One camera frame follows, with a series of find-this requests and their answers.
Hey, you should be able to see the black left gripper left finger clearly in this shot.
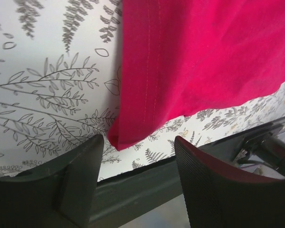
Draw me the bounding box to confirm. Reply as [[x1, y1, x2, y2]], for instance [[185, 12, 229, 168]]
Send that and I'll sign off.
[[0, 135, 104, 228]]

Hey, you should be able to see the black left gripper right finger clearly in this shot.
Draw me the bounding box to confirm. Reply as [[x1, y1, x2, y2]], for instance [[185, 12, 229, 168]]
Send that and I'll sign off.
[[174, 136, 285, 228]]

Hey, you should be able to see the magenta t shirt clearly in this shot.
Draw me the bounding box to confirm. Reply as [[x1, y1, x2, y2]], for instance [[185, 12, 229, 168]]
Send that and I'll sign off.
[[108, 0, 285, 150]]

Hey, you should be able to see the floral patterned table mat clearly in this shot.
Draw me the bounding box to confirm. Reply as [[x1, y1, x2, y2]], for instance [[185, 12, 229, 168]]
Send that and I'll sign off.
[[0, 0, 285, 180]]

